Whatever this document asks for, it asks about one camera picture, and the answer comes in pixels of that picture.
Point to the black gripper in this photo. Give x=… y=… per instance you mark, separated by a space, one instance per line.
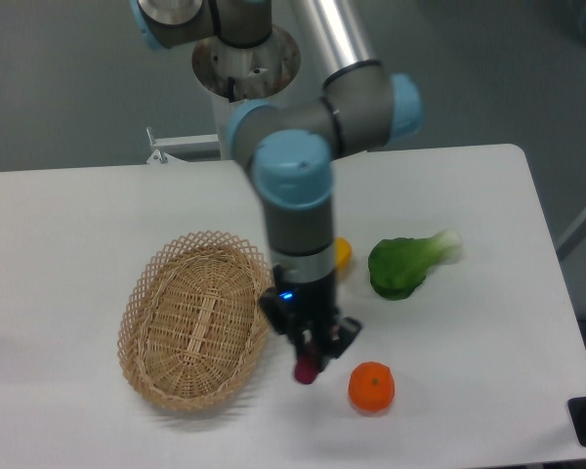
x=292 y=307

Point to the purple sweet potato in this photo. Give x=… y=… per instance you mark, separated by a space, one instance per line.
x=306 y=367

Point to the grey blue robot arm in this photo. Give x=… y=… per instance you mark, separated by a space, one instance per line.
x=287 y=152

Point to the woven wicker basket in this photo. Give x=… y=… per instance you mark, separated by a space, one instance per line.
x=192 y=332

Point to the yellow mango toy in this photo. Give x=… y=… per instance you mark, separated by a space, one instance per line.
x=343 y=256

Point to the orange tangerine toy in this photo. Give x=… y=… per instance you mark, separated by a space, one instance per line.
x=371 y=387

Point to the green bok choy toy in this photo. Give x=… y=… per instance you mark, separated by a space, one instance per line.
x=398 y=266

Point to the white metal mounting frame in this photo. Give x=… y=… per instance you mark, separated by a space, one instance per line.
x=189 y=148

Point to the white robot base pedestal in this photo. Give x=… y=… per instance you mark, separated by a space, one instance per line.
x=233 y=76

